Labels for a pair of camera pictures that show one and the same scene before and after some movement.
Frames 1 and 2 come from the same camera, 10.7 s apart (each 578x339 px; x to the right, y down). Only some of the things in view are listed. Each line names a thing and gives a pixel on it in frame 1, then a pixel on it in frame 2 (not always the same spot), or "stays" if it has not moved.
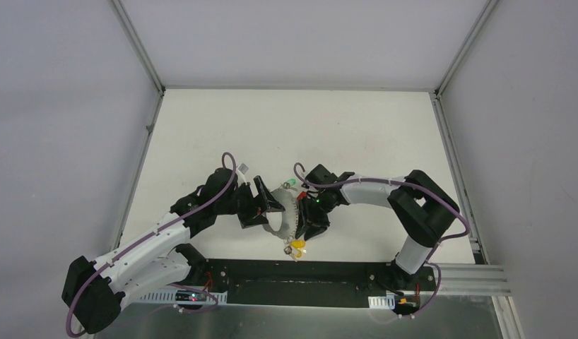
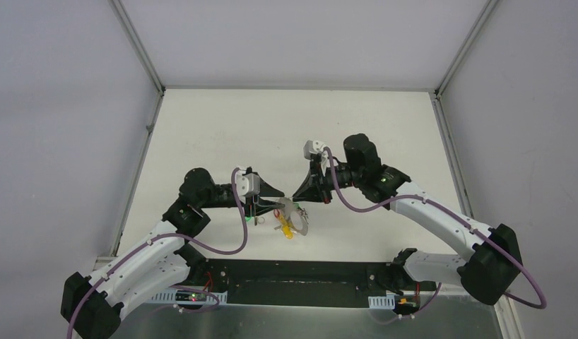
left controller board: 190,296 stays
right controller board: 406,304 stays
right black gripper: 308,221 -> 316,188
